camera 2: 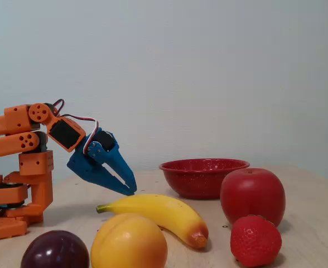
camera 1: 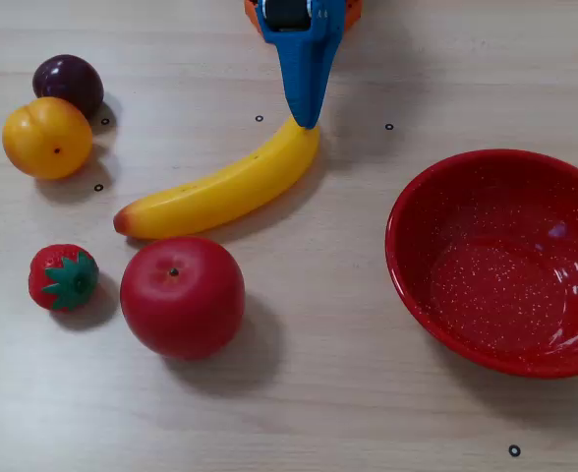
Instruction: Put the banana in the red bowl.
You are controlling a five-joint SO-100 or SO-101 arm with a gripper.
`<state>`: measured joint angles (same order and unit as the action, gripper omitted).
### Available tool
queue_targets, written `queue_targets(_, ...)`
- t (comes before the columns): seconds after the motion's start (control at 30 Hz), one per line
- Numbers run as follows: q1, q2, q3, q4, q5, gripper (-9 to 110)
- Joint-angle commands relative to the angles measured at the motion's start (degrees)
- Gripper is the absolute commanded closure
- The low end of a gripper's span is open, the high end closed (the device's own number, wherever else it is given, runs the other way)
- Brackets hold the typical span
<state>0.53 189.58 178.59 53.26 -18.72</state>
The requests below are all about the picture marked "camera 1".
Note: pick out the red plastic apple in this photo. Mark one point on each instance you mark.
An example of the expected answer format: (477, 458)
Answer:
(183, 305)

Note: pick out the yellow orange plastic peach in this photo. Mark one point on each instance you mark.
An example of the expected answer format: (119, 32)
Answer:
(43, 140)

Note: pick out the dark purple plastic plum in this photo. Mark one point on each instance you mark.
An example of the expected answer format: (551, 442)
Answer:
(65, 78)

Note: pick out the red plastic strawberry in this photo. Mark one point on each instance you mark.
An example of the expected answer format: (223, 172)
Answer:
(60, 280)

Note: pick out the red speckled bowl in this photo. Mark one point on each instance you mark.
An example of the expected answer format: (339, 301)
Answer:
(495, 275)

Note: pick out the yellow plastic banana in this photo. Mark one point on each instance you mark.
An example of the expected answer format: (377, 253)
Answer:
(220, 193)

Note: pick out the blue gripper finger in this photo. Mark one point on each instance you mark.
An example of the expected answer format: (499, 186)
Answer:
(331, 54)
(303, 83)

